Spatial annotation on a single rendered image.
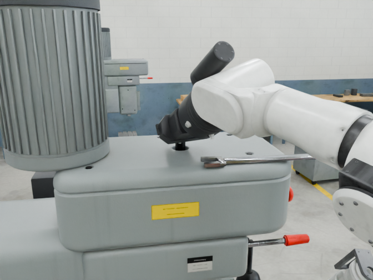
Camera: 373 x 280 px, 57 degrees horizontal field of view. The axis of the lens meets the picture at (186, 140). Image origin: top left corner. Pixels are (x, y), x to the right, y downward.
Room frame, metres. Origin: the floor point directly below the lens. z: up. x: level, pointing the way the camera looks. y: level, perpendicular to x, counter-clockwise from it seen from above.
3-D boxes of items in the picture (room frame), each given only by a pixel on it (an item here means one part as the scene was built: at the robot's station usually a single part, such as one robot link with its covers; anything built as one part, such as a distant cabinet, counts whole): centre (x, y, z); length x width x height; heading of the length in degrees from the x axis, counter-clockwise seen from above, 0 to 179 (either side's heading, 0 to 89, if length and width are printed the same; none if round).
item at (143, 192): (0.71, 0.03, 1.81); 0.47 x 0.26 x 0.16; 100
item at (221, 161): (0.63, -0.15, 1.89); 0.24 x 0.04 x 0.01; 98
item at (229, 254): (0.70, 0.06, 1.68); 0.34 x 0.24 x 0.10; 100
